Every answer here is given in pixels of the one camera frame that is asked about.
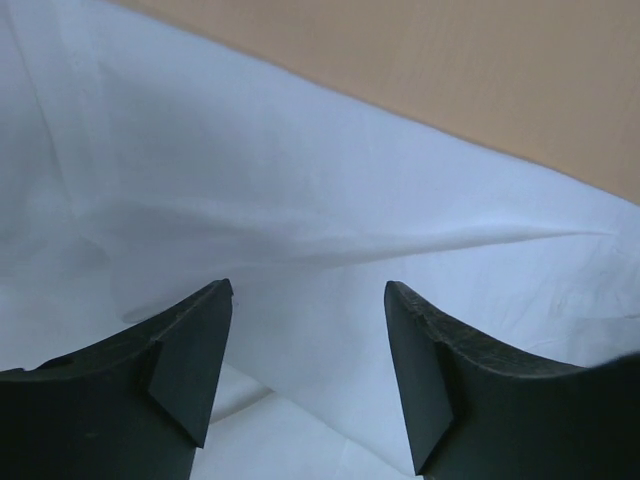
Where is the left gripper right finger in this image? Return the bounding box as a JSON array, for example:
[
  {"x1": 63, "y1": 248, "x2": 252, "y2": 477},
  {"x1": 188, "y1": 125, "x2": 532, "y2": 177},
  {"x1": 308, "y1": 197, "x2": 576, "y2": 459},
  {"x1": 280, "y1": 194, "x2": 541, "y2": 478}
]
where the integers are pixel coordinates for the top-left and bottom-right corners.
[{"x1": 384, "y1": 281, "x2": 639, "y2": 479}]

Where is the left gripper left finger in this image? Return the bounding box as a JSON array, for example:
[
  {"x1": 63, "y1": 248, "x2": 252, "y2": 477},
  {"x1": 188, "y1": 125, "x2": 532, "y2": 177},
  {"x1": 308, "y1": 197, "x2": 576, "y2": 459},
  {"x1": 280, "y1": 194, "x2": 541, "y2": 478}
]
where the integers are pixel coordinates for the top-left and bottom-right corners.
[{"x1": 1, "y1": 280, "x2": 233, "y2": 479}]

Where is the white long sleeve shirt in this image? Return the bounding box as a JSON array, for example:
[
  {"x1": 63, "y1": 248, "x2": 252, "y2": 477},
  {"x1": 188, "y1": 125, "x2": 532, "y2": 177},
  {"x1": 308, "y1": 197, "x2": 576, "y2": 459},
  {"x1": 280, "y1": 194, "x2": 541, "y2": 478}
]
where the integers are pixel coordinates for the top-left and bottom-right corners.
[{"x1": 1, "y1": 1, "x2": 639, "y2": 479}]

